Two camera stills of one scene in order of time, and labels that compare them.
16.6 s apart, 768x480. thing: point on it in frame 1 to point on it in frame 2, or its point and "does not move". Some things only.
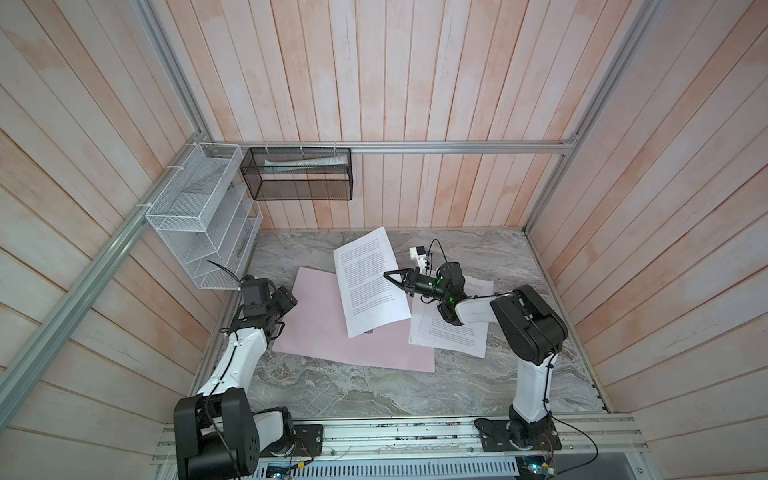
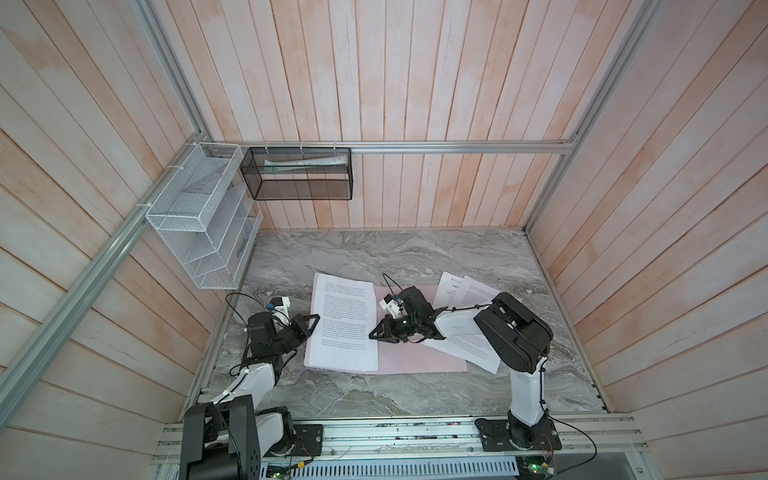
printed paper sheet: [370, 299] to [341, 339]
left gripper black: [285, 298] to [304, 332]
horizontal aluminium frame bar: [391, 146] does not move
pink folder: [315, 326] to [414, 357]
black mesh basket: [299, 173] does not move
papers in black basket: [276, 165] does not move
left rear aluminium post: [168, 63] does not move
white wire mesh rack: [207, 216] does not move
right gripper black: [410, 277] to [387, 325]
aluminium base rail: [585, 440] does not move
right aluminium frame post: [641, 18] does not move
